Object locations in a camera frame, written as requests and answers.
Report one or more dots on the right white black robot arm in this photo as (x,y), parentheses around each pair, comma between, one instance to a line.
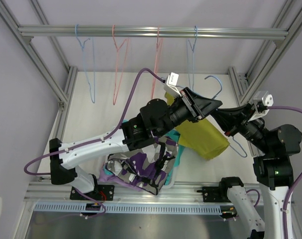
(273,169)

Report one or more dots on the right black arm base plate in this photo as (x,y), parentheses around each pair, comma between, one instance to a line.
(213,195)

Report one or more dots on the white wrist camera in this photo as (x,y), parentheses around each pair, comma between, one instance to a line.
(170,85)
(261,101)

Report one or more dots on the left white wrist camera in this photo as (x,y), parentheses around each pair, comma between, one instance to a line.
(170,85)

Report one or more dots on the pink wire hanger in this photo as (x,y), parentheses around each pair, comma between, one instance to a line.
(119,69)
(159,43)

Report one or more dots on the olive yellow trousers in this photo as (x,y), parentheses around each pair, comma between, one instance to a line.
(202,137)

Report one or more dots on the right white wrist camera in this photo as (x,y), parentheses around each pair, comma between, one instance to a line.
(261,101)

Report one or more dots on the lilac purple trousers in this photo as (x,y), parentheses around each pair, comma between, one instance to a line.
(107,178)

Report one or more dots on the light blue wire hanger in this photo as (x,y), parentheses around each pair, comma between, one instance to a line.
(87,47)

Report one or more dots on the white slotted cable duct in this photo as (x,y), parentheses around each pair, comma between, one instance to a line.
(129,208)

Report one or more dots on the aluminium hanging rail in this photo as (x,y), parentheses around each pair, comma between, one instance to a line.
(153,31)

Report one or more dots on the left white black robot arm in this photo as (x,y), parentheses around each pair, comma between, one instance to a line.
(153,121)

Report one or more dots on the teal trousers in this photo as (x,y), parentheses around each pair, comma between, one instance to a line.
(176,142)

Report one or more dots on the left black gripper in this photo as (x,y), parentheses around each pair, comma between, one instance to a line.
(204,106)

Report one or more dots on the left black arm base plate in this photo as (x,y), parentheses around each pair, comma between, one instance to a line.
(100,193)

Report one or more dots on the white plastic basket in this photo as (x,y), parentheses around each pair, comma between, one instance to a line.
(168,183)

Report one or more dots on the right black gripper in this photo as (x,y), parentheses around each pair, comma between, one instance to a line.
(233,119)

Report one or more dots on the purple white patterned trousers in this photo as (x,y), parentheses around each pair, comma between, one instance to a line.
(145,164)

